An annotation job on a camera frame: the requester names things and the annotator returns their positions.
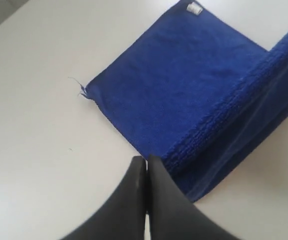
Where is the blue towel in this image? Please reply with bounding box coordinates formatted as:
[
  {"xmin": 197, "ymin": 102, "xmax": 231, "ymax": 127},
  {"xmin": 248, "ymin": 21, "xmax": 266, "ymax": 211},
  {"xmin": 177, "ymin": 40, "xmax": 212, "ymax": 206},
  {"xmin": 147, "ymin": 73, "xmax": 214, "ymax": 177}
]
[{"xmin": 81, "ymin": 0, "xmax": 288, "ymax": 202}]

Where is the white clothing label tag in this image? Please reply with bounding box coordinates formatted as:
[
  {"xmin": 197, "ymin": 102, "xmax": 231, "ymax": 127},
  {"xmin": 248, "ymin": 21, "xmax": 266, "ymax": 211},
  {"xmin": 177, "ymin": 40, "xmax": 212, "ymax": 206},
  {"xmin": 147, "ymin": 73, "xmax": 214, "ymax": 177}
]
[{"xmin": 186, "ymin": 2, "xmax": 203, "ymax": 15}]

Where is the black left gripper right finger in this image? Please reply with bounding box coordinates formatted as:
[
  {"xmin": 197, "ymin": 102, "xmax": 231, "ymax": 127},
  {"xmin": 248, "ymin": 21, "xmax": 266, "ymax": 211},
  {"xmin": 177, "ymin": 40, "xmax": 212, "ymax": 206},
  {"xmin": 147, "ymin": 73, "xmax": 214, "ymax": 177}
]
[{"xmin": 148, "ymin": 155, "xmax": 236, "ymax": 240}]

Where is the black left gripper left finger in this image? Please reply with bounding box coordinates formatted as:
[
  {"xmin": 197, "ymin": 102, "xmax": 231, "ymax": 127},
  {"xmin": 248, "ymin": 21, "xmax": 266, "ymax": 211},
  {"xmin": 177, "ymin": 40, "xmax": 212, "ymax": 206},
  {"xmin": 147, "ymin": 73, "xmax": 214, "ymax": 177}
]
[{"xmin": 64, "ymin": 156, "xmax": 146, "ymax": 240}]

